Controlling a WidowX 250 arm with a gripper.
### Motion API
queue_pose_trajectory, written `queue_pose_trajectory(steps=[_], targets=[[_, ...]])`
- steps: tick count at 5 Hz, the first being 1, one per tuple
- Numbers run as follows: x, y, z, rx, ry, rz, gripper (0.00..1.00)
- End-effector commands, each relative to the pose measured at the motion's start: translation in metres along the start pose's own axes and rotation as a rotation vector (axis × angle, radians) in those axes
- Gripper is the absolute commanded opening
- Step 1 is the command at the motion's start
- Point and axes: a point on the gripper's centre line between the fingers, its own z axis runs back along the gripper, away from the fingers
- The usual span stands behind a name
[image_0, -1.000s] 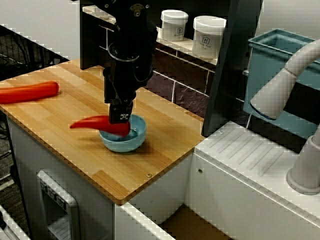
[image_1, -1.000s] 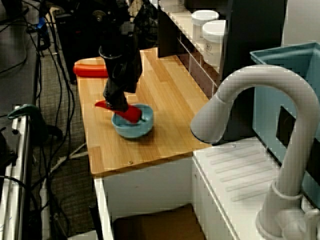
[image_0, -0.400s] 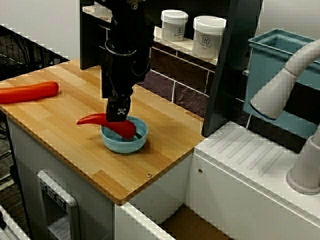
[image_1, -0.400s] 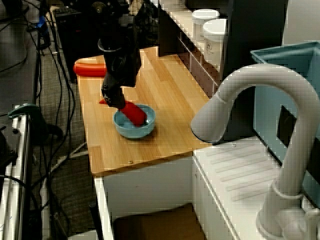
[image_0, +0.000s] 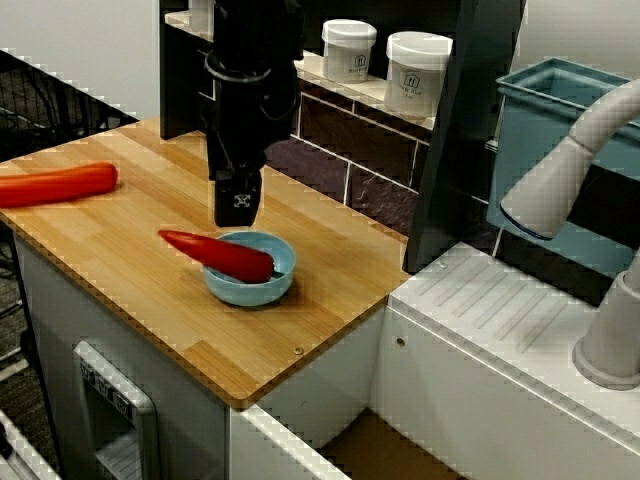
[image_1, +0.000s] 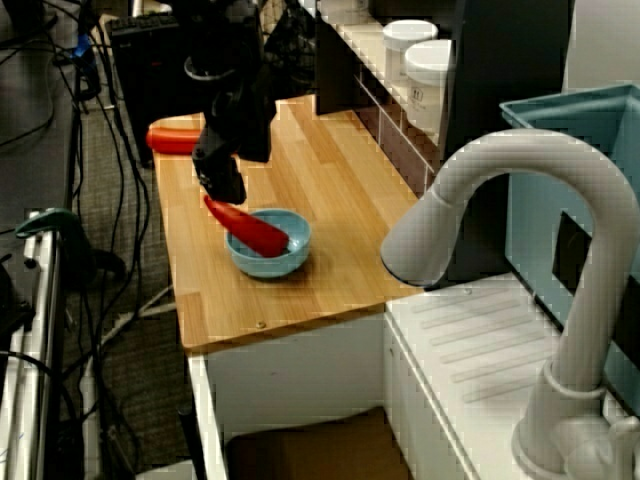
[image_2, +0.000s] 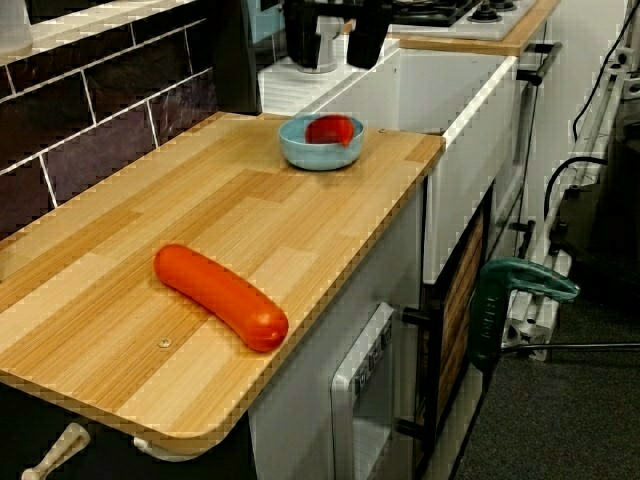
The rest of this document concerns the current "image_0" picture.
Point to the red chili pepper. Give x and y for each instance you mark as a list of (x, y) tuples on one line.
[(225, 257)]

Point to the brown sink bottom board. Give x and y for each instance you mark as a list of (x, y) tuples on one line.
[(390, 450)]

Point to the dark kitchen upright post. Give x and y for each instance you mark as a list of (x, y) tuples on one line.
[(180, 90), (465, 150)]

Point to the white lidded jar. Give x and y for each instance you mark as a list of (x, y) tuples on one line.
[(415, 75), (350, 50)]

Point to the white toy oven door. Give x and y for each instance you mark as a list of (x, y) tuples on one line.
[(145, 415)]

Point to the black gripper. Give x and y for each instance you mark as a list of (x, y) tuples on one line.
[(240, 125)]

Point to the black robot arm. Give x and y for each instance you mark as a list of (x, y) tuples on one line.
[(255, 25)]

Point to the grey toy faucet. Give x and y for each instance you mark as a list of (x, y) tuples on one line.
[(550, 195)]

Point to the light blue bowl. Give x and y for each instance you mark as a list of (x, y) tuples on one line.
[(250, 295)]

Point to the white toy kitchen sink unit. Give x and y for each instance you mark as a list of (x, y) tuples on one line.
[(500, 310)]

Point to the orange toy sausage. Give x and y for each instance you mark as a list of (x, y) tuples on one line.
[(60, 185)]

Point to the aluminium frame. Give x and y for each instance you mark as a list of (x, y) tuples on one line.
[(25, 450)]

